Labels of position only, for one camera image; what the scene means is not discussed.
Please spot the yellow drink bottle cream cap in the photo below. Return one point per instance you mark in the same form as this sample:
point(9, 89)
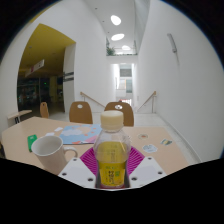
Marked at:
point(111, 160)

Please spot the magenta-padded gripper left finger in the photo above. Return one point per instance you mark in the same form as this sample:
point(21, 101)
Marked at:
point(75, 171)

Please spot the wooden chair with oval hole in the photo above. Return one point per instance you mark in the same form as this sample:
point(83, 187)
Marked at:
point(128, 115)
point(81, 115)

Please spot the green potted plant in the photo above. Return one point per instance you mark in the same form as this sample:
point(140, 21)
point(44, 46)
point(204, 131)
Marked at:
point(110, 51)

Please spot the light blue printed paper sheet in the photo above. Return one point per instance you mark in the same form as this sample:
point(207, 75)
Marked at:
point(80, 133)

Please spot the yellow and blue sticker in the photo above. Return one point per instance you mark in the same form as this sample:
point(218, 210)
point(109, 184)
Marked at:
point(166, 142)

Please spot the beige ceramic mug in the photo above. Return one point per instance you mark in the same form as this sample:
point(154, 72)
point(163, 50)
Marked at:
point(50, 155)

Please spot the group of oval ceiling lights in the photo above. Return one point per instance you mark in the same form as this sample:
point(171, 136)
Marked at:
point(116, 20)

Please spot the pale blue sticker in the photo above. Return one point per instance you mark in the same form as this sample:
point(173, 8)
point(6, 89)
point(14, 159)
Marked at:
point(150, 148)

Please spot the white hanging sign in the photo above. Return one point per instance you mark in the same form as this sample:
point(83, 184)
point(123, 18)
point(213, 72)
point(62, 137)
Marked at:
point(35, 68)

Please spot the white cloud sticker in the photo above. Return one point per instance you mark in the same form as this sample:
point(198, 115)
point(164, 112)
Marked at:
point(58, 129)

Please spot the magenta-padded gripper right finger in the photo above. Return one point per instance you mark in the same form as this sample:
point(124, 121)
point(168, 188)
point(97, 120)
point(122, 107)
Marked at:
point(146, 170)

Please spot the plain small wooden chair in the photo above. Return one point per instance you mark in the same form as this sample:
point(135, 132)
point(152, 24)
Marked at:
point(44, 111)

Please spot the wooden stair handrail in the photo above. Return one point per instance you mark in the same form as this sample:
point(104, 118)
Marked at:
point(148, 98)
point(90, 98)

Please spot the wooden side table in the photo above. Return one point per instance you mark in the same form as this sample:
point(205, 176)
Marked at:
point(18, 114)

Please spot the small green card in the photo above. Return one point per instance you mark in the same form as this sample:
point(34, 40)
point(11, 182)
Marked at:
point(32, 140)

